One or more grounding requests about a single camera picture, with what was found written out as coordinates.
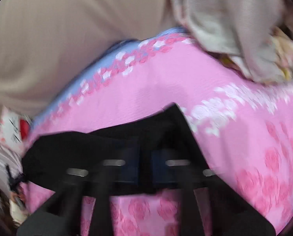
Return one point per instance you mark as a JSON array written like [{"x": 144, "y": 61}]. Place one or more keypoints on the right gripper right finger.
[{"x": 228, "y": 212}]

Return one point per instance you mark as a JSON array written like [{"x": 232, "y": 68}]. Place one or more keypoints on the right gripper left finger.
[{"x": 61, "y": 213}]

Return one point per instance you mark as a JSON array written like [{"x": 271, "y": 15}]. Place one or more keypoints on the pink rose bedsheet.
[{"x": 243, "y": 129}]

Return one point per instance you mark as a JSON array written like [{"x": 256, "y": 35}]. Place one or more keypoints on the floral beige blanket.
[{"x": 253, "y": 37}]

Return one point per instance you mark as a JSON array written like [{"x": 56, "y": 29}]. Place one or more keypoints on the large beige pillow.
[{"x": 44, "y": 44}]

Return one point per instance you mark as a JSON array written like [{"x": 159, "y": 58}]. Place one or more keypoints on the black pants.
[{"x": 166, "y": 129}]

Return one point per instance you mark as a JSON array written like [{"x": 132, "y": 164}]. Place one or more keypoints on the white cartoon face pillow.
[{"x": 14, "y": 130}]

